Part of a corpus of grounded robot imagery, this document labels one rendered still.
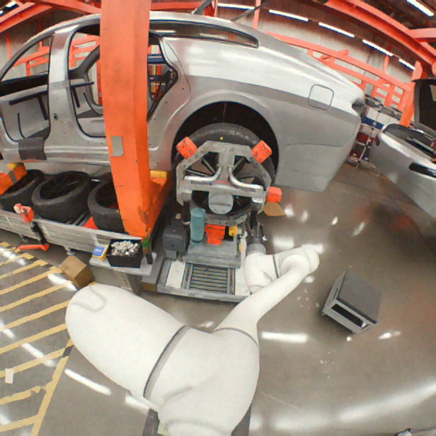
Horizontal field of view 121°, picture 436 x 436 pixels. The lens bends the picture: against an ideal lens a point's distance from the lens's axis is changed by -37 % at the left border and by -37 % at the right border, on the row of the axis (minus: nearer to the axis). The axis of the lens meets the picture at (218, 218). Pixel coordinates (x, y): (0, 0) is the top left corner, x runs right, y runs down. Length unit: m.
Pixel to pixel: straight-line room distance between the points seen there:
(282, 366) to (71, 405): 1.45
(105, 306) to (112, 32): 0.94
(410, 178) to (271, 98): 2.20
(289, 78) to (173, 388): 1.44
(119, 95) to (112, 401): 1.68
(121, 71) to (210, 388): 0.99
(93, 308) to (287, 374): 1.44
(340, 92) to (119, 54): 1.30
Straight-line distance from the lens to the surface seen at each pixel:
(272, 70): 1.38
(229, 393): 0.27
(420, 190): 3.01
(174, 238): 1.48
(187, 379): 0.26
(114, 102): 0.97
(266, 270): 0.74
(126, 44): 0.94
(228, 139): 1.12
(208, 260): 1.64
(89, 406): 1.60
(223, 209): 1.06
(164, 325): 0.29
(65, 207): 2.04
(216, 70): 1.35
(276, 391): 1.56
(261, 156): 1.07
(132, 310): 0.30
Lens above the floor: 1.46
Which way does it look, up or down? 40 degrees down
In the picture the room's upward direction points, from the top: 8 degrees clockwise
